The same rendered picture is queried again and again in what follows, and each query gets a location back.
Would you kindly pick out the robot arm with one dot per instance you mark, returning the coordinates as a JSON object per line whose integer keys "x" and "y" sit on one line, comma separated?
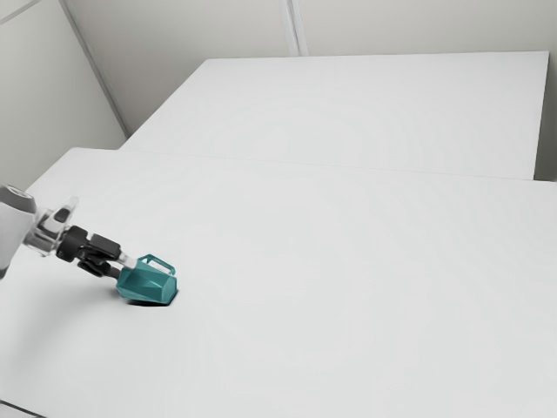
{"x": 15, "y": 226}

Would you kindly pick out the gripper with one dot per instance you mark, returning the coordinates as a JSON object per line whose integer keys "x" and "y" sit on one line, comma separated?
{"x": 75, "y": 243}

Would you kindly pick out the teal faceted mug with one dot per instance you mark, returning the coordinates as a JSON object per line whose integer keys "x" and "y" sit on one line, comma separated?
{"x": 148, "y": 282}

